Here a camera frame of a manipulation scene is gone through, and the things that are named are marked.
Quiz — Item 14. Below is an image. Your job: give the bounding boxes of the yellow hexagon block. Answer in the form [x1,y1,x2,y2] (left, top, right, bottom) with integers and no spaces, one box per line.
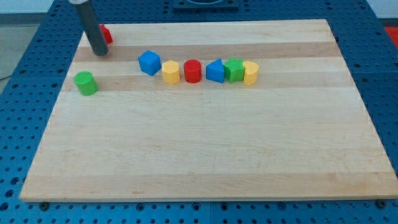
[162,60,180,85]

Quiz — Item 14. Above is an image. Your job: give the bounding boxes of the blue cube block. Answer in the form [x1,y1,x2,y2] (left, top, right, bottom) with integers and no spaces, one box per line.
[138,50,161,76]

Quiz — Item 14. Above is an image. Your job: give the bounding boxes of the red cylinder block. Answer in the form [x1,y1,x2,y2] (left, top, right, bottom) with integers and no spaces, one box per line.
[183,59,202,83]

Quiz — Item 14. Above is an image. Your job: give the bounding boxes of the blue triangle block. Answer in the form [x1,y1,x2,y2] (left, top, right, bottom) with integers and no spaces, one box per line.
[206,59,224,83]

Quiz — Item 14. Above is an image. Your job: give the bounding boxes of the green star block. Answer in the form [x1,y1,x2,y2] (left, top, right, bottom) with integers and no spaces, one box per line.
[223,57,244,83]

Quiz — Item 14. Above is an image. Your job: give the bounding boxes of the yellow heart block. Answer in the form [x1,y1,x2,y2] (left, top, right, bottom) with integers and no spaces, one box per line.
[243,61,259,85]

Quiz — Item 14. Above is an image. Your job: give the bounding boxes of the light wooden board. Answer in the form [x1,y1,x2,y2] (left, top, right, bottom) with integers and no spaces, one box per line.
[20,19,397,202]

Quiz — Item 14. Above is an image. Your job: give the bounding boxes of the green cylinder block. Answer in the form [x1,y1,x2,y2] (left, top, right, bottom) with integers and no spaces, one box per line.
[73,71,98,96]

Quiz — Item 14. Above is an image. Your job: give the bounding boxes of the red block behind rod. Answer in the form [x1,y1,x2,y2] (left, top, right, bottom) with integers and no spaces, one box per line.
[100,24,113,44]

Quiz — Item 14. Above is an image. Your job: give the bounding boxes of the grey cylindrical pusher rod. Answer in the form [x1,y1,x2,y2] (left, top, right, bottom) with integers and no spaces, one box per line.
[69,0,108,56]

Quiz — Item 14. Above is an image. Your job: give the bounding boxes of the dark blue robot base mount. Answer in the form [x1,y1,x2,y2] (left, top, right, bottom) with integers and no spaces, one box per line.
[172,0,239,10]

